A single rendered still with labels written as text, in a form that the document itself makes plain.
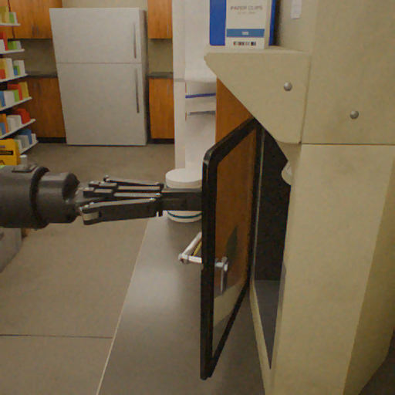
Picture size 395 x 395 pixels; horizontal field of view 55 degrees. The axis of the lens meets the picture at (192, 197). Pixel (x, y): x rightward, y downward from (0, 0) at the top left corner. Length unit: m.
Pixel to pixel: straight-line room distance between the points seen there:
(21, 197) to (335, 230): 0.41
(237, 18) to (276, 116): 0.14
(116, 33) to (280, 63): 5.03
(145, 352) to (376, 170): 0.56
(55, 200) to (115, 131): 5.08
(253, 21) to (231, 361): 0.60
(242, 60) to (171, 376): 0.58
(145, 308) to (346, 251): 0.53
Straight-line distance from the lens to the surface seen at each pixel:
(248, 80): 0.44
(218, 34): 0.65
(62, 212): 0.56
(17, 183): 0.57
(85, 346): 2.25
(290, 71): 0.45
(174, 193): 0.54
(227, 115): 0.83
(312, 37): 0.46
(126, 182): 0.59
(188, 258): 0.61
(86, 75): 5.58
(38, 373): 2.19
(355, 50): 0.47
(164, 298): 0.96
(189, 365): 0.81
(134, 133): 5.57
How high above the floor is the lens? 1.53
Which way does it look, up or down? 23 degrees down
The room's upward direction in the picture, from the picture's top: straight up
